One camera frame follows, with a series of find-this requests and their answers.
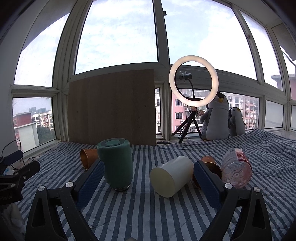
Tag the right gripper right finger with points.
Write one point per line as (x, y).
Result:
(253, 222)

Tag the orange patterned cup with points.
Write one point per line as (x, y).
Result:
(211, 164)

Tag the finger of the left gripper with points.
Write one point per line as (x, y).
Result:
(10, 159)
(11, 185)

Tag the large grey penguin plush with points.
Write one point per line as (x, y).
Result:
(215, 119)

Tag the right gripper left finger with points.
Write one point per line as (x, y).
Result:
(44, 221)

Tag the black tripod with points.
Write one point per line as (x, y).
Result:
(185, 125)

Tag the green thermos bottle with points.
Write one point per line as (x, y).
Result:
(116, 155)

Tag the orange metallic cup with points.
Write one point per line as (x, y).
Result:
(88, 157)

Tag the wooden board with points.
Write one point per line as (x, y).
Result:
(114, 105)

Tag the white cream cup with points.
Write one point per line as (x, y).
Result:
(171, 176)

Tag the ring light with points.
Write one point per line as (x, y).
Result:
(211, 70)

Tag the black power strip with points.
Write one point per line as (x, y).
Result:
(163, 142)

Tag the camera on gooseneck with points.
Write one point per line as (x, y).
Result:
(187, 76)

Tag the small grey penguin plush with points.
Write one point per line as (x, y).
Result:
(236, 124)

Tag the striped blue white quilt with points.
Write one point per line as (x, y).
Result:
(142, 214)

